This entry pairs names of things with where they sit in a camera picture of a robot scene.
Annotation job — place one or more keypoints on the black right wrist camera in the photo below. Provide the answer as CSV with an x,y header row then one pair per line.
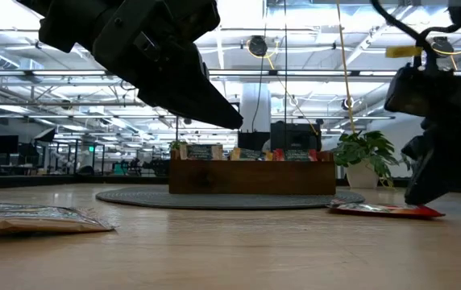
x,y
420,90

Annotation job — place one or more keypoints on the black computer monitor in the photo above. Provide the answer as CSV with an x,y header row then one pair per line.
x,y
4,144

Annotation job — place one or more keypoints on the black studio lamp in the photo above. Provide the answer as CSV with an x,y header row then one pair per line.
x,y
46,135

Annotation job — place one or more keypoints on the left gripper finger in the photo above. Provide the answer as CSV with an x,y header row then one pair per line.
x,y
205,66
190,92

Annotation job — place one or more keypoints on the long ceiling light strip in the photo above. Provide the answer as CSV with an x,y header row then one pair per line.
x,y
73,73

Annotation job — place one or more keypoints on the green plant in white pot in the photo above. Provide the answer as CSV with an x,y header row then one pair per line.
x,y
361,175

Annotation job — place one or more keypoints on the beige tea packet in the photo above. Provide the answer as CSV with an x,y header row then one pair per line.
x,y
33,219
200,152

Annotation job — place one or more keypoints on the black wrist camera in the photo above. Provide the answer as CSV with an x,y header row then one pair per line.
x,y
67,28
420,90

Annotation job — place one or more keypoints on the brown wooden tea box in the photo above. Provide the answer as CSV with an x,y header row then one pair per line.
x,y
252,177

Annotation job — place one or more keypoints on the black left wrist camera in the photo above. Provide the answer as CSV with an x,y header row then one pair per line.
x,y
67,28

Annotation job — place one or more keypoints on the round grey woven placemat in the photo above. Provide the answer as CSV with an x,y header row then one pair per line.
x,y
230,200

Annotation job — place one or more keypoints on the small background green plant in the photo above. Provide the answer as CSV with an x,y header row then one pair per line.
x,y
178,144

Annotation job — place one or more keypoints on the red strawberry tea packet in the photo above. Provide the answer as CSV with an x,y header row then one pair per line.
x,y
387,210
297,155

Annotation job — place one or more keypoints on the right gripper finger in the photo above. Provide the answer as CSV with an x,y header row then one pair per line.
x,y
432,173

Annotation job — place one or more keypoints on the yellow mango tea packet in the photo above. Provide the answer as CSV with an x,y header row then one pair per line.
x,y
250,154

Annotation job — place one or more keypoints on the black aluminium table frame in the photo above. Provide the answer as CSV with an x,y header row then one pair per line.
x,y
13,182

